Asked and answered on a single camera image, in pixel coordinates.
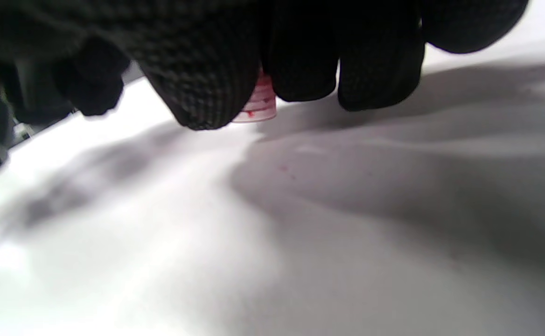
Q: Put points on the person's right hand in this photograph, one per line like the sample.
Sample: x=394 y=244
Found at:
x=254 y=32

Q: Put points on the person's left hand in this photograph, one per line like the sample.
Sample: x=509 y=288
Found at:
x=90 y=84

